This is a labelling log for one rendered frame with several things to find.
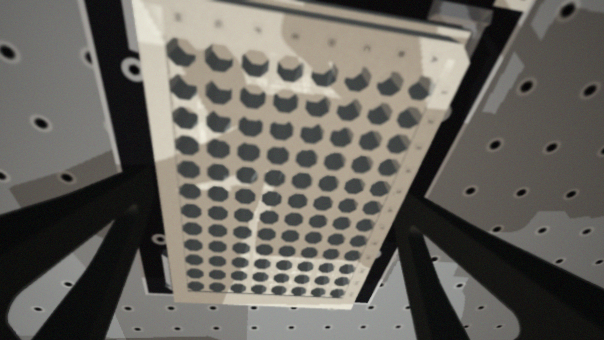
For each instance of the grey perforated base plate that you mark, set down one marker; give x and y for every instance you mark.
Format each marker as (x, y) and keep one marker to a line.
(528, 168)

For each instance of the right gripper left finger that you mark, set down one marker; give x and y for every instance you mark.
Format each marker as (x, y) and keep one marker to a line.
(35, 238)

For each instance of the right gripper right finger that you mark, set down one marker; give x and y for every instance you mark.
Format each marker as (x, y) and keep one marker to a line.
(549, 302)

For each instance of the beige well plate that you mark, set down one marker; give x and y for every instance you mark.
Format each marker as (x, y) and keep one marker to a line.
(251, 218)

